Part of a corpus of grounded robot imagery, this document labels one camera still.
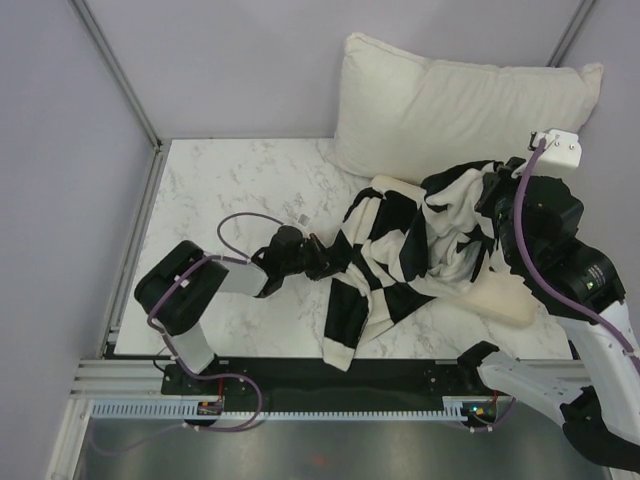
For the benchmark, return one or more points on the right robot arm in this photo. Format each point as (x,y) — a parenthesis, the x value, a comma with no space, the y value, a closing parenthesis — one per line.
(536,218)

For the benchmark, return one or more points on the aluminium frame post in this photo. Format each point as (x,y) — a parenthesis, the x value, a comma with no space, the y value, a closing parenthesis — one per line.
(572,32)
(96,34)

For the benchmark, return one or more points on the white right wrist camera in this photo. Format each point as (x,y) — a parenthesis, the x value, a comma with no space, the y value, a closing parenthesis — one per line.
(558,149)

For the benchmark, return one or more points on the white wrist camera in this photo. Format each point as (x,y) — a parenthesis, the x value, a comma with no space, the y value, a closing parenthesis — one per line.
(558,149)
(303,220)

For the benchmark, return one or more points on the black white checkered pillowcase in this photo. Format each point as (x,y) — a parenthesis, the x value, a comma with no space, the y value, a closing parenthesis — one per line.
(357,309)

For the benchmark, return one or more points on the cream quilted pillow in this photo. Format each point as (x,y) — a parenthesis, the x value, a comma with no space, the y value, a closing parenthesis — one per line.
(500,295)

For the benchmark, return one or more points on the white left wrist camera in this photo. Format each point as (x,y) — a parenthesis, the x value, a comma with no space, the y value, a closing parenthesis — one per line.
(303,220)

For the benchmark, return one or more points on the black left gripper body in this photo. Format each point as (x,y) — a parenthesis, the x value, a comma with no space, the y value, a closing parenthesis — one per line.
(309,260)

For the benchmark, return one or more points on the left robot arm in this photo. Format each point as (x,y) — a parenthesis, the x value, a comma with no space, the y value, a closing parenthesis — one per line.
(178,290)

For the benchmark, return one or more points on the aluminium frame post left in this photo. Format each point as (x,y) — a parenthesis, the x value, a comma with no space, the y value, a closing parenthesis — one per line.
(96,34)

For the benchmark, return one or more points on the aluminium frame post right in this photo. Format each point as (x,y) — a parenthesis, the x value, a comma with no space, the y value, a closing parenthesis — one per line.
(572,32)

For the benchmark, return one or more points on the white slotted cable duct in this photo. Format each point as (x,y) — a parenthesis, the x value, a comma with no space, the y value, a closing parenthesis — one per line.
(195,410)

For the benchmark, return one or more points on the large white pillow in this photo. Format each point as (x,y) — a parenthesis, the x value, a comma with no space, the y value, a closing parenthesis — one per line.
(407,116)

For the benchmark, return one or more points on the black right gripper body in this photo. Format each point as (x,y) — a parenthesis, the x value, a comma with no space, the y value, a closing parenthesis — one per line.
(497,200)

